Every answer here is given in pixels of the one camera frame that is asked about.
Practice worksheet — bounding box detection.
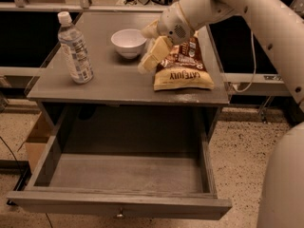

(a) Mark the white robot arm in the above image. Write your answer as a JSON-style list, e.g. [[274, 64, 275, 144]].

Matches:
[[139, 0, 304, 228]]

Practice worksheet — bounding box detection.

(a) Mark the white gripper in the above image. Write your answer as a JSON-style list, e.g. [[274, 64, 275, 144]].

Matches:
[[138, 6, 194, 74]]

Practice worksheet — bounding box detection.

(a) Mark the open grey top drawer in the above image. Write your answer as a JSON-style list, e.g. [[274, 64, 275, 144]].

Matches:
[[8, 104, 232, 220]]

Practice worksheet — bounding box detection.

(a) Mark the white cable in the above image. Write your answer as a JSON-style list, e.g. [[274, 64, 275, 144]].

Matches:
[[230, 31, 257, 94]]

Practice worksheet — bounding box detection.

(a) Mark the metal frame rail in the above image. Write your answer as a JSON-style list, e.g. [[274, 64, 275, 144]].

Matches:
[[0, 0, 304, 17]]

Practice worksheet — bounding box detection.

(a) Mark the metal drawer knob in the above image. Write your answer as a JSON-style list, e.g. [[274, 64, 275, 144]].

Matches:
[[115, 208, 125, 219]]

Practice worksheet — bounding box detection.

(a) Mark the brown yellow chip bag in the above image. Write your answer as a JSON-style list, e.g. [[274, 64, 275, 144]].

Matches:
[[154, 33, 215, 91]]

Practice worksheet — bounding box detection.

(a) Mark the grey wooden cabinet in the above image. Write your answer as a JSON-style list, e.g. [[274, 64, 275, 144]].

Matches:
[[28, 12, 229, 133]]

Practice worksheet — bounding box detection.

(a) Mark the white bowl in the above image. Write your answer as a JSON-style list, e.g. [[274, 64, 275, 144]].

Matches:
[[111, 28, 147, 59]]

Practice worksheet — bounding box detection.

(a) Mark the cardboard box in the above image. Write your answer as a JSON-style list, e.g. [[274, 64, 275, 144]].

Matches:
[[19, 113, 52, 173]]

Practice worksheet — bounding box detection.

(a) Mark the black floor cable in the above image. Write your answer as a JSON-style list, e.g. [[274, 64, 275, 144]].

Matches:
[[0, 136, 23, 176]]

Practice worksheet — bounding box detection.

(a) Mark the clear plastic water bottle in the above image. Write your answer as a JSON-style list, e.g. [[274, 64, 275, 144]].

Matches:
[[57, 11, 93, 84]]

